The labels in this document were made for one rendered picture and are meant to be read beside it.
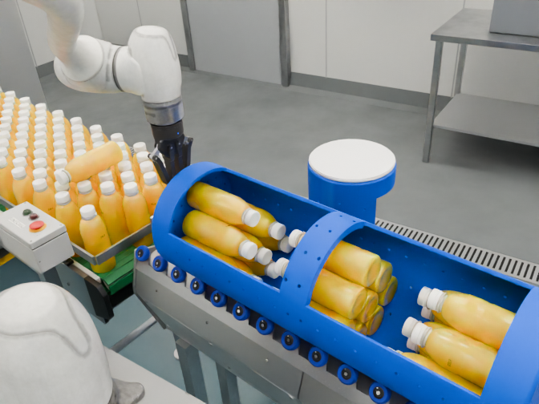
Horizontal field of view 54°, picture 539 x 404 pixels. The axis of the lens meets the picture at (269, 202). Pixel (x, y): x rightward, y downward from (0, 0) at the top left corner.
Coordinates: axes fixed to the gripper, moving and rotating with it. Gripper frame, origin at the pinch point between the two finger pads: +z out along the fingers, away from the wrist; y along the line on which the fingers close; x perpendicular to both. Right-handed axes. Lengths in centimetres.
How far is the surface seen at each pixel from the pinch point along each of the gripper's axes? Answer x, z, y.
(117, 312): -95, 116, -20
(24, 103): -115, 7, -17
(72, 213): -31.7, 11.1, 14.5
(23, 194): -57, 13, 16
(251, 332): 30.8, 23.4, 9.4
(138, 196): -20.1, 9.1, -0.4
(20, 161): -65, 6, 11
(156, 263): -3.2, 19.2, 9.1
